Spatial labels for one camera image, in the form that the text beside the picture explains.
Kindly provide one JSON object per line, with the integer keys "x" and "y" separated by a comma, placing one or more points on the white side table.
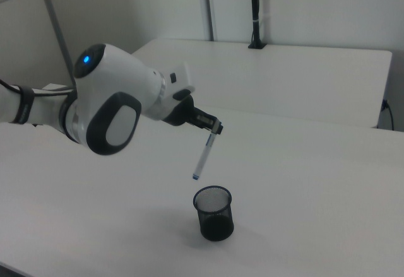
{"x": 284, "y": 81}

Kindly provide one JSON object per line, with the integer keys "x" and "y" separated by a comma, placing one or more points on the black clamped pole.
{"x": 256, "y": 12}

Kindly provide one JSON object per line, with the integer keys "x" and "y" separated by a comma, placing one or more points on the black mesh pen cup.
{"x": 214, "y": 218}

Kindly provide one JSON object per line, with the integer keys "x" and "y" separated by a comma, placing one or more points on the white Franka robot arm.
{"x": 107, "y": 100}

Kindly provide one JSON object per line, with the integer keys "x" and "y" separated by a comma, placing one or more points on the blue and white marker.
{"x": 203, "y": 155}

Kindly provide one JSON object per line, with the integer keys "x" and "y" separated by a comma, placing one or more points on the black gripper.
{"x": 181, "y": 111}

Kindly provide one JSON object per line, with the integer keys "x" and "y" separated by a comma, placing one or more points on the grey metal frame post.
{"x": 58, "y": 34}
{"x": 208, "y": 5}

